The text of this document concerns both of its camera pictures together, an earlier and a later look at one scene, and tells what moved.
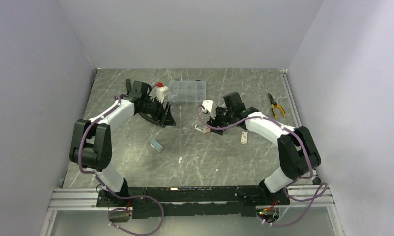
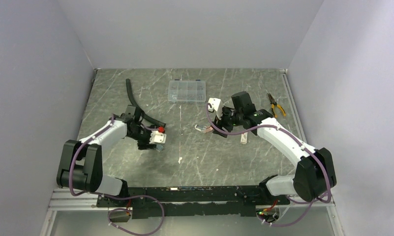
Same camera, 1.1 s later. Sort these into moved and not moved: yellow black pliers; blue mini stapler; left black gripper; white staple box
Moved: left black gripper
Not moved: blue mini stapler; yellow black pliers; white staple box
